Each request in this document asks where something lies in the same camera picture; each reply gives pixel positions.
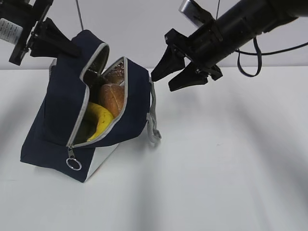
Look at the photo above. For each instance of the brown bread roll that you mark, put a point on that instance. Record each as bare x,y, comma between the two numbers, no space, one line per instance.
111,97

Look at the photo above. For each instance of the yellow banana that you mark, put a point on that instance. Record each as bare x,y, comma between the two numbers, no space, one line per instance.
98,116

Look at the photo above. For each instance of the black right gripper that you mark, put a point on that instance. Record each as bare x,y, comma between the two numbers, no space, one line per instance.
188,54

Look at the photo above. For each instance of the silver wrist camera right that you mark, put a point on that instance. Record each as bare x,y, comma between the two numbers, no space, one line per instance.
195,13

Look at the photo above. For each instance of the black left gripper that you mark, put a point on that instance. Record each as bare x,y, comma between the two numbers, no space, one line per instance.
21,25

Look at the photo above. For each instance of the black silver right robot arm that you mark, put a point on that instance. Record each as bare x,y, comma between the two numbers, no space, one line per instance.
249,18

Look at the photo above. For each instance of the navy insulated lunch bag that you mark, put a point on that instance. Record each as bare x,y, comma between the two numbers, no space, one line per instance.
58,136

